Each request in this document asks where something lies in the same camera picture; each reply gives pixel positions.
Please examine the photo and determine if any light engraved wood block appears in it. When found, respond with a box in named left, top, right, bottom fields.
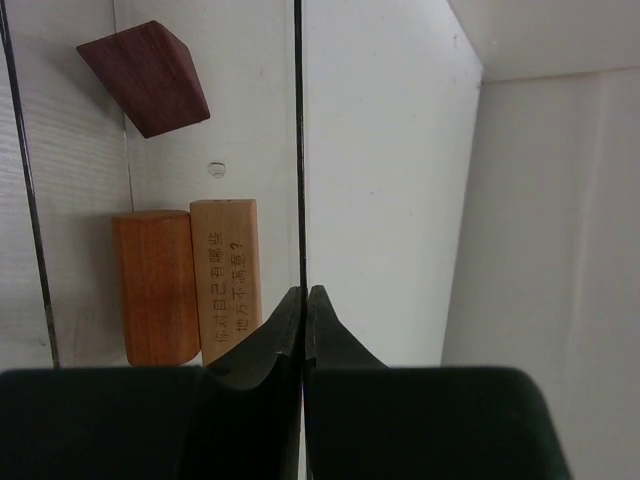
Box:
left=189, top=199, right=262, bottom=365

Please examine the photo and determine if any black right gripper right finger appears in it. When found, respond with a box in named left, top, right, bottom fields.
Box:
left=305, top=286, right=571, bottom=479

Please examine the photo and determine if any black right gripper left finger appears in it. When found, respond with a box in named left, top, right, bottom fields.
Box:
left=1, top=287, right=302, bottom=479

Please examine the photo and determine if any orange wood cylinder block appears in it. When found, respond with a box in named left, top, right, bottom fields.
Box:
left=112, top=210, right=201, bottom=367

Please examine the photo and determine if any clear plastic box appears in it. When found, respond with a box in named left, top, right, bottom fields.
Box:
left=1, top=1, right=299, bottom=369

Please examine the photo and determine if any dark red wood block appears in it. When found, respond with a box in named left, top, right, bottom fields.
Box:
left=76, top=20, right=210, bottom=139

